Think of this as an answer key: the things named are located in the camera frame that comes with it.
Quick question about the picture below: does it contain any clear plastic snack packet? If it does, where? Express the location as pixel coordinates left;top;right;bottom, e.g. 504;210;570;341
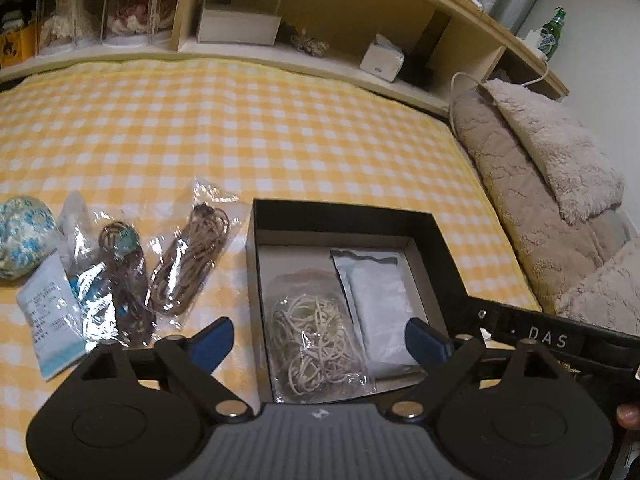
95;210;161;346

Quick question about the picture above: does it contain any white tissue box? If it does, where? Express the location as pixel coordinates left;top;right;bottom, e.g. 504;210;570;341
359;33;407;83

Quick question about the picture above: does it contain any black cardboard box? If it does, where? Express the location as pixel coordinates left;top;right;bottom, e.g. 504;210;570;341
245;197;493;406

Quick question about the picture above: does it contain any white charger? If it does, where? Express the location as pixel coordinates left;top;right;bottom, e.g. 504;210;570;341
522;30;551;61

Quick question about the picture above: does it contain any clear case pink doll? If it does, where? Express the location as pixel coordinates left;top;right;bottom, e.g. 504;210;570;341
102;0;173;48

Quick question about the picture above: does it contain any small plush figure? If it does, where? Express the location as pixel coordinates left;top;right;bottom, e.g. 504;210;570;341
289;30;331;58

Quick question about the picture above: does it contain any green glass bottle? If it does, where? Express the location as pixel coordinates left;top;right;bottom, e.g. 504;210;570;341
542;6;568;58

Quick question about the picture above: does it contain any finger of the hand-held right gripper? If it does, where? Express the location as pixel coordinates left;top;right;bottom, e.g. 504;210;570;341
462;296;502;343

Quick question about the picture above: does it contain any clear bag of brown cord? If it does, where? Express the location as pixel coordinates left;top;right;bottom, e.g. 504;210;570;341
147;180;241;318

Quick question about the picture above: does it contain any white flat packet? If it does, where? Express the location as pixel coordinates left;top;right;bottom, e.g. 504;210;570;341
330;247;426;381

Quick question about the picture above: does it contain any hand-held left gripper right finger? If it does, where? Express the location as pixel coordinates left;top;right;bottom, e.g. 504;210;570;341
386;316;569;419

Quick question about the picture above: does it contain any wooden headboard shelf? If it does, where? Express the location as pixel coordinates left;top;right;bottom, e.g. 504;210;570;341
0;0;571;121

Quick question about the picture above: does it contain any cream fluffy cushion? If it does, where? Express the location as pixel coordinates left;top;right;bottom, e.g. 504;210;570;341
555;242;640;333

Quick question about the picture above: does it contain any white open box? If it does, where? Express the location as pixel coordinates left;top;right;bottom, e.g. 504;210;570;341
196;2;282;47

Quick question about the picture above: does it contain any person's right hand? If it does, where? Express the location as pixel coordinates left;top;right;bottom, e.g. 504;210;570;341
616;401;640;430

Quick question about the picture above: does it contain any yellow box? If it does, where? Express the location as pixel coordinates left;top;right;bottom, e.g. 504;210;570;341
0;25;38;71

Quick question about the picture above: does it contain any clear case cream doll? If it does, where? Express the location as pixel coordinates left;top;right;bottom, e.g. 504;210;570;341
36;0;103;56

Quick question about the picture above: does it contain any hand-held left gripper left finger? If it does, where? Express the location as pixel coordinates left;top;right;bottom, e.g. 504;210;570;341
75;316;252;419

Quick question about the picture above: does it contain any blue floral fabric pouch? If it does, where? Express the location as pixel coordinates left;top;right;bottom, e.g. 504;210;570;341
0;195;58;281

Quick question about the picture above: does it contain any clear bag of beige bands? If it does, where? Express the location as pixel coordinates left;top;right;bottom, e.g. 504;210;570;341
262;270;376;403

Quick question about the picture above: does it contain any cream fluffy blanket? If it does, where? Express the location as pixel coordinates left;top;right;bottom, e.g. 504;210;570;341
482;79;626;223

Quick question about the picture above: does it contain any beige fleece blanket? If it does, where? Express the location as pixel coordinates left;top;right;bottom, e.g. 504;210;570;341
450;87;640;321

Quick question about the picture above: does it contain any yellow checked blanket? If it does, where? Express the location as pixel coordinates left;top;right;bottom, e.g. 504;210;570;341
0;55;543;480

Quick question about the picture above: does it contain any white cable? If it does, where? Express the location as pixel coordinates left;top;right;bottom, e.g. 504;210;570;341
447;57;551;133

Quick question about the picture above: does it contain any white sachet blue edge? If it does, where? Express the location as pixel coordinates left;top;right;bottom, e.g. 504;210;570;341
16;255;93;381

